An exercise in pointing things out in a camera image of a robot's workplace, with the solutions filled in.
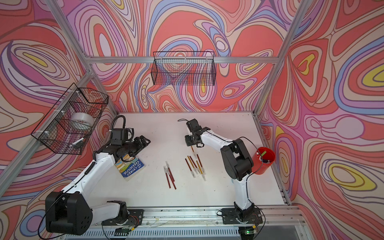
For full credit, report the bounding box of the blue treehouse paperback book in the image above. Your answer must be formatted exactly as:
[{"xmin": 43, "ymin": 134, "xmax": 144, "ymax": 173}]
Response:
[{"xmin": 115, "ymin": 154, "xmax": 145, "ymax": 181}]

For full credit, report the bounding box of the red knife centre right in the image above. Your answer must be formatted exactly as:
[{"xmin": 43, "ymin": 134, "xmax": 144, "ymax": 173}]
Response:
[{"xmin": 197, "ymin": 154, "xmax": 206, "ymax": 175}]

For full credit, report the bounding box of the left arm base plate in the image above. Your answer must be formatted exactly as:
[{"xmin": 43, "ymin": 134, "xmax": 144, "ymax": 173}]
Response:
[{"xmin": 102, "ymin": 209, "xmax": 144, "ymax": 227}]

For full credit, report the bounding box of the black wire basket wall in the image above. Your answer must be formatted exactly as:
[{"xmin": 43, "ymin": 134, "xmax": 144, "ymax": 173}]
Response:
[
  {"xmin": 31, "ymin": 84, "xmax": 109, "ymax": 155},
  {"xmin": 151, "ymin": 51, "xmax": 217, "ymax": 87}
]

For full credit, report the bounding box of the red plastic cup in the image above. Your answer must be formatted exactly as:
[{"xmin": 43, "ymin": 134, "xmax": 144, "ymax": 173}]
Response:
[{"xmin": 252, "ymin": 147, "xmax": 276, "ymax": 175}]

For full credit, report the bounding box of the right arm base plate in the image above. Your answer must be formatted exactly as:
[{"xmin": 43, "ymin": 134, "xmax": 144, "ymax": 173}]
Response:
[{"xmin": 220, "ymin": 208, "xmax": 264, "ymax": 226}]

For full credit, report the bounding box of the red carving knife right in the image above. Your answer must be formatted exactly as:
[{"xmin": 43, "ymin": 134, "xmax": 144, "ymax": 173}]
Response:
[{"xmin": 168, "ymin": 169, "xmax": 177, "ymax": 190}]

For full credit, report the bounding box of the black wire basket left wall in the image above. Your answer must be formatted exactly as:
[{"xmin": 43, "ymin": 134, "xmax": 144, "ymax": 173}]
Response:
[{"xmin": 31, "ymin": 84, "xmax": 109, "ymax": 155}]

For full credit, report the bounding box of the red carving knife middle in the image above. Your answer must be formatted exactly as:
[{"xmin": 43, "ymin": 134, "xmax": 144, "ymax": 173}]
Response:
[{"xmin": 166, "ymin": 161, "xmax": 175, "ymax": 182}]

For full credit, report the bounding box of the small object in left basket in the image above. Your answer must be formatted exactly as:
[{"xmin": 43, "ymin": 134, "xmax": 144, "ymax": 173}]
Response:
[{"xmin": 70, "ymin": 138, "xmax": 85, "ymax": 150}]

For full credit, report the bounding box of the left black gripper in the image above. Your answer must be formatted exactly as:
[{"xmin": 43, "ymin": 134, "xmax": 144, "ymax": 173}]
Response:
[{"xmin": 121, "ymin": 135, "xmax": 151, "ymax": 157}]

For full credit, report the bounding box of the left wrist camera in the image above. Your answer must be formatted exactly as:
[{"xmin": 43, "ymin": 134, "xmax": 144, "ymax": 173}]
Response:
[{"xmin": 110, "ymin": 128, "xmax": 135, "ymax": 143}]

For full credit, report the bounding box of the grey duct tape roll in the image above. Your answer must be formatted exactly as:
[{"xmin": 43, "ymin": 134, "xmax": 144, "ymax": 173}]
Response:
[{"xmin": 70, "ymin": 113, "xmax": 95, "ymax": 131}]

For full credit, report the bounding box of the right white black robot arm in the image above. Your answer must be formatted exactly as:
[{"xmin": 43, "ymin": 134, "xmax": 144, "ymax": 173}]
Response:
[{"xmin": 185, "ymin": 119, "xmax": 255, "ymax": 223}]

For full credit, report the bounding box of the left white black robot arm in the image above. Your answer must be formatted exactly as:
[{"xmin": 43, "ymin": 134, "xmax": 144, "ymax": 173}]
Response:
[{"xmin": 45, "ymin": 136, "xmax": 151, "ymax": 236}]

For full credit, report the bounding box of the yellow knife centre group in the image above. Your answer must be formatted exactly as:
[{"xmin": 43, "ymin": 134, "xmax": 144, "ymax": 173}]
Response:
[{"xmin": 188, "ymin": 156, "xmax": 199, "ymax": 174}]

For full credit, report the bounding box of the black wire basket back wall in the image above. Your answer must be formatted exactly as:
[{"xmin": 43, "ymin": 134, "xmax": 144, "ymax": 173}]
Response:
[{"xmin": 151, "ymin": 51, "xmax": 217, "ymax": 87}]

